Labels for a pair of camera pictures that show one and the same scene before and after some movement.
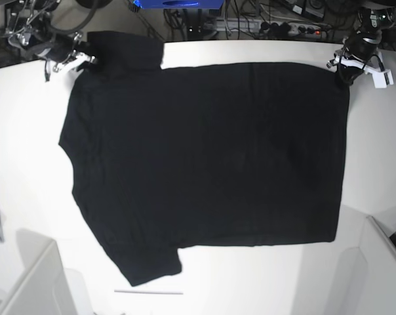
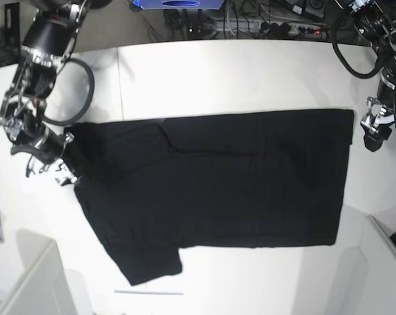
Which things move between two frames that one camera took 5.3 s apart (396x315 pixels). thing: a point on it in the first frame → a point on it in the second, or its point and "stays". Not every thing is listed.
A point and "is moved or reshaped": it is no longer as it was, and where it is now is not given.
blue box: x=179 y=4 stays
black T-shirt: x=204 y=155 is moved or reshaped
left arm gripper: x=61 y=55 → x=48 y=149
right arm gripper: x=360 y=53 → x=376 y=125
